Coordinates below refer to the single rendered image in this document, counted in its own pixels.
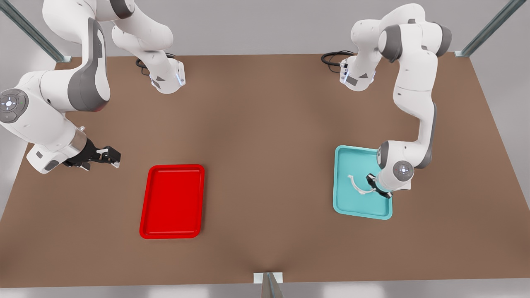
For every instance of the red rectangular tray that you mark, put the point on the red rectangular tray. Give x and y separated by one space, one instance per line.
173 201

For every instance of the silver frame post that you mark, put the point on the silver frame post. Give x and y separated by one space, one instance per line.
33 31
488 29
268 284

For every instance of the teal rectangular tray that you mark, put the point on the teal rectangular tray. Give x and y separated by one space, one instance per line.
352 198

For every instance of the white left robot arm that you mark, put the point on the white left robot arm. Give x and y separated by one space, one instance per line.
414 82

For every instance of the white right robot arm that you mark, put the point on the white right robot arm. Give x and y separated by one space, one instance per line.
54 87

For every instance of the white drainage pipe clamp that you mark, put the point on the white drainage pipe clamp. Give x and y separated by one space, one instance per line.
357 187

